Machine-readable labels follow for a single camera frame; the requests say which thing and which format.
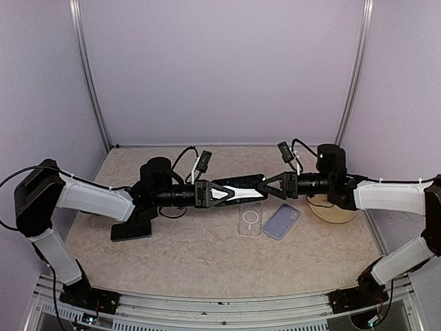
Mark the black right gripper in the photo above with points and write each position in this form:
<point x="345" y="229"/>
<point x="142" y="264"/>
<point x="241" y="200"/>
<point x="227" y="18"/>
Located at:
<point x="286" y="184"/>

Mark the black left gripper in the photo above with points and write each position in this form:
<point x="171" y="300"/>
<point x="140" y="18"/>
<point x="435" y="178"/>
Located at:
<point x="202" y="189"/>

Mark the clear case with ring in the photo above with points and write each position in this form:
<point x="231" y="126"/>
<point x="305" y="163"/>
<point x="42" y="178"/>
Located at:
<point x="250" y="219"/>

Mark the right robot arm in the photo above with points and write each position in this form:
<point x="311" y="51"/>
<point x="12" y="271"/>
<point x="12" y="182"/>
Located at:
<point x="355" y="192"/>

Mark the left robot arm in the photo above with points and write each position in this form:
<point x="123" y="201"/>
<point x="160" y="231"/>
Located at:
<point x="48" y="187"/>

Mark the clear case upper horizontal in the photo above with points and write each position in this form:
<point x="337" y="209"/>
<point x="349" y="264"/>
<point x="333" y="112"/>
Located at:
<point x="241" y="196"/>

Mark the lavender phone case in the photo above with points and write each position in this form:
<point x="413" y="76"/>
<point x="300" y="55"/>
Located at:
<point x="280" y="222"/>

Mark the beige round plate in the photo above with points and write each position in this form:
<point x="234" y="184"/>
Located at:
<point x="329" y="212"/>

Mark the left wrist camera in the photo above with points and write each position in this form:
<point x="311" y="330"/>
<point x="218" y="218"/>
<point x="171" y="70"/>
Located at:
<point x="201" y="165"/>

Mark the front aluminium rail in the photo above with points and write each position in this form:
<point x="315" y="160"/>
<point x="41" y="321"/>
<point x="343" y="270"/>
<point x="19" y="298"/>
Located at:
<point x="134" y="311"/>

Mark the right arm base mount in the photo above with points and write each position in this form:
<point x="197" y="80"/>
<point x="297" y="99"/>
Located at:
<point x="367" y="292"/>

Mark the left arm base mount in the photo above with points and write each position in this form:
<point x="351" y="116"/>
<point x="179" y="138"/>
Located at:
<point x="82" y="295"/>

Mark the right aluminium frame post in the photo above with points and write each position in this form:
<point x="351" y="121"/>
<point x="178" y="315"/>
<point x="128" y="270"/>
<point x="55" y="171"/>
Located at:
<point x="356" y="73"/>

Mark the aluminium frame post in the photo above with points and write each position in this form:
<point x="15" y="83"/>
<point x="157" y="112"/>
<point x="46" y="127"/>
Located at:
<point x="75" y="11"/>
<point x="356" y="73"/>

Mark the left aluminium frame post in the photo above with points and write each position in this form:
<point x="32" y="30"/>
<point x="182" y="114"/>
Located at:
<point x="75" y="11"/>

